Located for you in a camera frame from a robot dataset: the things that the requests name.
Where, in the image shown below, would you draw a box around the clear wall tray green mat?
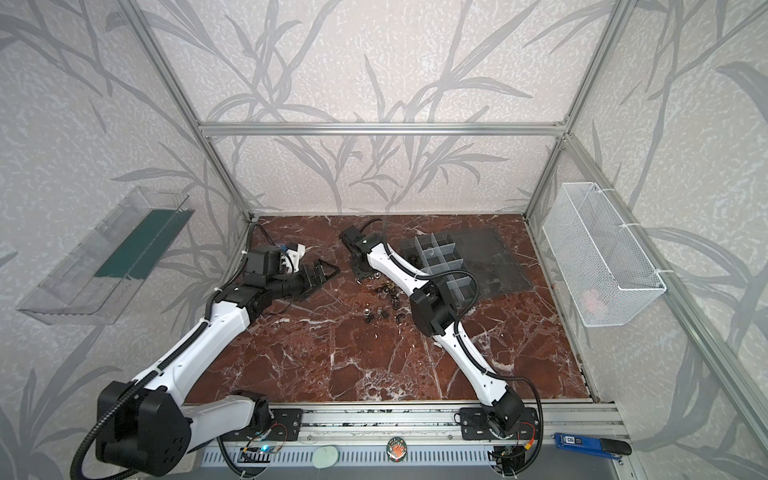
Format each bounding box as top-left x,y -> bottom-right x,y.
17,187 -> 194,326

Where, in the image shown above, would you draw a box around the white oval puck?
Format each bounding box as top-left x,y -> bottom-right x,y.
311,445 -> 340,470

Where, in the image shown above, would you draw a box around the white wire mesh basket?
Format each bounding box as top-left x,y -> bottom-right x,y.
542,182 -> 667,327

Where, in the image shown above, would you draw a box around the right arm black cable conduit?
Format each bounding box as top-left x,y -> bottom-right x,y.
359,217 -> 545,475

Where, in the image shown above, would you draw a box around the blue black handheld tool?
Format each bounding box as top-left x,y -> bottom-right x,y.
553,433 -> 633,460

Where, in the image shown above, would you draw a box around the aluminium frame post right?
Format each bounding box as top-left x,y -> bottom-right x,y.
523,0 -> 637,223

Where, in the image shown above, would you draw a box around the aluminium frame post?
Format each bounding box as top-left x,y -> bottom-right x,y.
117,0 -> 252,221
523,0 -> 637,223

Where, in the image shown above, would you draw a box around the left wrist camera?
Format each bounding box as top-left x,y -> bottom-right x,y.
244,242 -> 306,278

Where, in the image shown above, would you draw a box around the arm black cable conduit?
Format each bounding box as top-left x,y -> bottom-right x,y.
359,217 -> 545,475
69,305 -> 211,480

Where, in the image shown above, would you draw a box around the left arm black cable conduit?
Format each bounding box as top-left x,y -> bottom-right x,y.
69,305 -> 211,480

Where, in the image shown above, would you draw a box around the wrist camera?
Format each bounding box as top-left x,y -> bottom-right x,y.
339,225 -> 367,251
244,242 -> 306,278

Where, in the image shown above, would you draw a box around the aluminium frame crossbar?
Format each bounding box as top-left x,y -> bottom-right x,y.
198,122 -> 565,137

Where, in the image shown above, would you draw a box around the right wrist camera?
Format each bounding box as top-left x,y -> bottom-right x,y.
339,225 -> 367,251

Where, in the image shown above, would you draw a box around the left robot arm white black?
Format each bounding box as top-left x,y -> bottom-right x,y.
70,255 -> 340,479

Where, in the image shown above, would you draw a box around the round red sticker button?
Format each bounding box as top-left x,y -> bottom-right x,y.
386,437 -> 407,463

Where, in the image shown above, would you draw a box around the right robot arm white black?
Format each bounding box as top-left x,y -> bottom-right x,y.
348,238 -> 525,439

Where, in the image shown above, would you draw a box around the clear compartment organizer box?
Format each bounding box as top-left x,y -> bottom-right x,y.
399,227 -> 533,308

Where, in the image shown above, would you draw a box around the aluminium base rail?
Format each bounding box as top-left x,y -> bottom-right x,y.
167,401 -> 631,475

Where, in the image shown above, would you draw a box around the aluminium frame post left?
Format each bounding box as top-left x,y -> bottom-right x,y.
117,0 -> 252,221

